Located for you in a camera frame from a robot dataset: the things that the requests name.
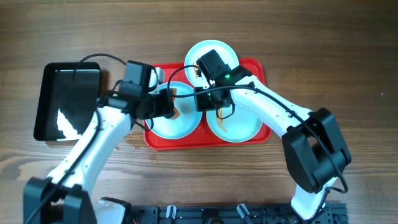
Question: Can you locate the green and yellow sponge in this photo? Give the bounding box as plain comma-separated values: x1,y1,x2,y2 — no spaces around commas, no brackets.
166,88,180,119

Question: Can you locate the white plate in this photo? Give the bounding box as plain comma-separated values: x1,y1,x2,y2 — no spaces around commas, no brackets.
184,40,239,88
206,106,263,143
152,96,202,139

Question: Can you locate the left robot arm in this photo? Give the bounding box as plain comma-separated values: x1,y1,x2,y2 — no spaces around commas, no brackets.
23,89,175,223

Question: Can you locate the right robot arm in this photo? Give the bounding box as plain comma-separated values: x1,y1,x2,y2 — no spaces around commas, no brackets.
195,75,351,222

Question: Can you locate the red plastic tray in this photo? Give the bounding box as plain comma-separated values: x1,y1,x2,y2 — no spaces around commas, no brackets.
144,58,272,151

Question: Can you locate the black rectangular water tub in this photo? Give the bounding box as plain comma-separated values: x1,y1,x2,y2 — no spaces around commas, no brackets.
33,62,101,141

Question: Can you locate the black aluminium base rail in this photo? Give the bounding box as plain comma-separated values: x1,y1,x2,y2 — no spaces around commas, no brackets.
102,202,348,224

